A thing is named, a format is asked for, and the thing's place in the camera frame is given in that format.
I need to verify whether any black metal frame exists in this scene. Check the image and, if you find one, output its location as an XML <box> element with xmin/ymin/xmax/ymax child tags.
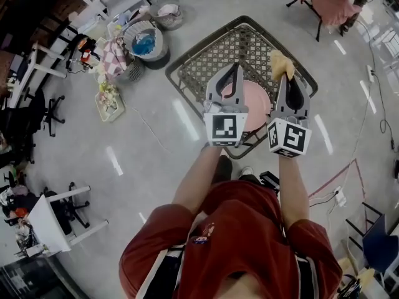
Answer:
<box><xmin>286</xmin><ymin>0</ymin><xmax>324</xmax><ymax>42</ymax></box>

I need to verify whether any white table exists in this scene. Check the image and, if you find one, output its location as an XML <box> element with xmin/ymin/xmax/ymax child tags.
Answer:
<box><xmin>26</xmin><ymin>184</ymin><xmax>110</xmax><ymax>255</ymax></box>

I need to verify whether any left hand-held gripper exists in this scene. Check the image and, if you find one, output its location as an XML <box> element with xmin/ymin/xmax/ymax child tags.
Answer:
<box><xmin>203</xmin><ymin>61</ymin><xmax>250</xmax><ymax>149</ymax></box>

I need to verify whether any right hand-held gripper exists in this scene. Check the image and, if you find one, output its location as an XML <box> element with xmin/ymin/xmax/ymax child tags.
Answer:
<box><xmin>267</xmin><ymin>75</ymin><xmax>313</xmax><ymax>159</ymax></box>

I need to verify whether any pink plate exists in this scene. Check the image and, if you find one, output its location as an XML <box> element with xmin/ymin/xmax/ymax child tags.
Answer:
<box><xmin>219</xmin><ymin>80</ymin><xmax>271</xmax><ymax>133</ymax></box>

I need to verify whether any person's right forearm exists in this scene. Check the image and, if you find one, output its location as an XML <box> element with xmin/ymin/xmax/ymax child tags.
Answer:
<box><xmin>278</xmin><ymin>154</ymin><xmax>311</xmax><ymax>230</ymax></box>

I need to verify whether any yellow sponge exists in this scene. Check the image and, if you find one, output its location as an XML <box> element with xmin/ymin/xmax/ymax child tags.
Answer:
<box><xmin>269</xmin><ymin>49</ymin><xmax>296</xmax><ymax>81</ymax></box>

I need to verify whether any black office chair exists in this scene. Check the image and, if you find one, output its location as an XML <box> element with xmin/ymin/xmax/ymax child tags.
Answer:
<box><xmin>24</xmin><ymin>87</ymin><xmax>66</xmax><ymax>138</ymax></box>
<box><xmin>42</xmin><ymin>181</ymin><xmax>91</xmax><ymax>229</ymax></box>

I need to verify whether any white desk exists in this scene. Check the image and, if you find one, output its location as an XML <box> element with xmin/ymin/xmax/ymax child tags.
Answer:
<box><xmin>6</xmin><ymin>41</ymin><xmax>68</xmax><ymax>109</ymax></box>

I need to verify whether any pink checkered cloth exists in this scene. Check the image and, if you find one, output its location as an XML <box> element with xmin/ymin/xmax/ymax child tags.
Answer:
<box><xmin>101</xmin><ymin>39</ymin><xmax>135</xmax><ymax>79</ymax></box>

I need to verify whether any black device at waist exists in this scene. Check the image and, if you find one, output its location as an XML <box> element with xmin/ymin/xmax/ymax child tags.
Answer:
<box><xmin>259</xmin><ymin>171</ymin><xmax>281</xmax><ymax>194</ymax></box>

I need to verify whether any blue chair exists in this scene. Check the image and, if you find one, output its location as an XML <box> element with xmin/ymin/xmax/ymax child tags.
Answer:
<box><xmin>345</xmin><ymin>201</ymin><xmax>399</xmax><ymax>275</ymax></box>

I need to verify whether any person's left forearm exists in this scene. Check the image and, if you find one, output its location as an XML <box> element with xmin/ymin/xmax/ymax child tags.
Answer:
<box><xmin>172</xmin><ymin>145</ymin><xmax>224</xmax><ymax>215</ymax></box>

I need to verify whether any person's red shirt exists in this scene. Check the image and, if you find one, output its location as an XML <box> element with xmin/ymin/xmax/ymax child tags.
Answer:
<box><xmin>118</xmin><ymin>180</ymin><xmax>343</xmax><ymax>299</ymax></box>

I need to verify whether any blue bag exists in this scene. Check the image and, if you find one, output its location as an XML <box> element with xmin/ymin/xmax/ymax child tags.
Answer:
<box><xmin>132</xmin><ymin>33</ymin><xmax>156</xmax><ymax>56</ymax></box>

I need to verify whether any black cabinet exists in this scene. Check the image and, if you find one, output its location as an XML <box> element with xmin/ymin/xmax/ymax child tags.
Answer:
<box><xmin>0</xmin><ymin>256</ymin><xmax>85</xmax><ymax>299</ymax></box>

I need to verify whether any white tray with flowers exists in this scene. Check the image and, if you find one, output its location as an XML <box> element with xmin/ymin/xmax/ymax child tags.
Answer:
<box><xmin>94</xmin><ymin>84</ymin><xmax>126</xmax><ymax>123</ymax></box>

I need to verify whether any pink draped cloth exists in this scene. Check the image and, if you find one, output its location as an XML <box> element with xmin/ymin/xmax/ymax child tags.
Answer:
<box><xmin>296</xmin><ymin>0</ymin><xmax>360</xmax><ymax>28</ymax></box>

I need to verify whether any grey basket with pink cloth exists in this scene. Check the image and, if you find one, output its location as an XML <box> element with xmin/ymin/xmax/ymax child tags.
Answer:
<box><xmin>148</xmin><ymin>0</ymin><xmax>185</xmax><ymax>31</ymax></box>

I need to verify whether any dark lattice folding table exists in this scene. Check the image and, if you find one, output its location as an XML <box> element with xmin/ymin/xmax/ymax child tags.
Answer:
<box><xmin>165</xmin><ymin>15</ymin><xmax>319</xmax><ymax>160</ymax></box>

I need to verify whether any white vented basket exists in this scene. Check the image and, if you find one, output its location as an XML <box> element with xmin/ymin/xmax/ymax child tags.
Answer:
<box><xmin>115</xmin><ymin>56</ymin><xmax>146</xmax><ymax>84</ymax></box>

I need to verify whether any black stand with orange items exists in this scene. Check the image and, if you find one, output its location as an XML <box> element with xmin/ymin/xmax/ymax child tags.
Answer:
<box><xmin>65</xmin><ymin>34</ymin><xmax>98</xmax><ymax>74</ymax></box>

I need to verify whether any large grey round basket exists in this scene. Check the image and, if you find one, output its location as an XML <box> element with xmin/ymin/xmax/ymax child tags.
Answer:
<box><xmin>123</xmin><ymin>20</ymin><xmax>171</xmax><ymax>70</ymax></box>

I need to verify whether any black cable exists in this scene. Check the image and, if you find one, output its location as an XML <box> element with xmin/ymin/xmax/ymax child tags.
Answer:
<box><xmin>372</xmin><ymin>72</ymin><xmax>397</xmax><ymax>151</ymax></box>

